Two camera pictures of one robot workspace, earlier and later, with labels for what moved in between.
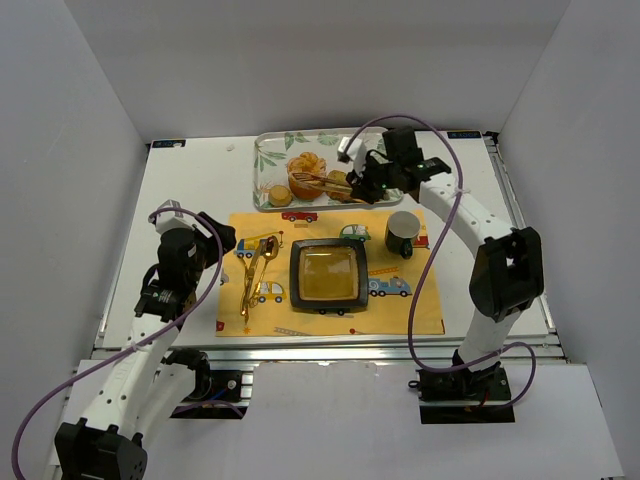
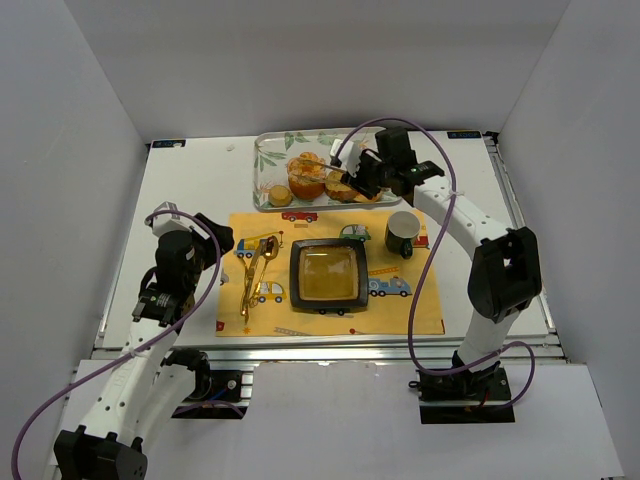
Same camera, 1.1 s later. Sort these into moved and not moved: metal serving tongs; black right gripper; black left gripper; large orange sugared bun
Moved: metal serving tongs
Not moved: black right gripper; black left gripper; large orange sugared bun
